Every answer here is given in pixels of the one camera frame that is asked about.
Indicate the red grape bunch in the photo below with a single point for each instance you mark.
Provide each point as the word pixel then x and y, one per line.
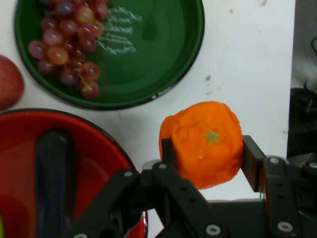
pixel 67 49

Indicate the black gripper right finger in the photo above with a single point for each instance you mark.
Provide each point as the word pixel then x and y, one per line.
pixel 280 188

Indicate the green apple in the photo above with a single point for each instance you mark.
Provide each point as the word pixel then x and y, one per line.
pixel 1 230

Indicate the purple eggplant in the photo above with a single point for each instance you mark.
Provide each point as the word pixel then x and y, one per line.
pixel 54 173

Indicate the red potato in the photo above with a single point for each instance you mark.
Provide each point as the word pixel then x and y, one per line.
pixel 8 84

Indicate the red round plate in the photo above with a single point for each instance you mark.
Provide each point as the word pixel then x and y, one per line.
pixel 19 158

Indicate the orange mandarin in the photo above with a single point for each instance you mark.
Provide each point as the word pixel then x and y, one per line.
pixel 205 153

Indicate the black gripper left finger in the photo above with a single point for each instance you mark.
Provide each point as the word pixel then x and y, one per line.
pixel 173 198

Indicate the black equipment on floor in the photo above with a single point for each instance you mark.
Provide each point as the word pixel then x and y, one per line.
pixel 303 119

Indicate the dark green round plate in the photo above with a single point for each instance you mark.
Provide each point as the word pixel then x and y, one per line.
pixel 158 62

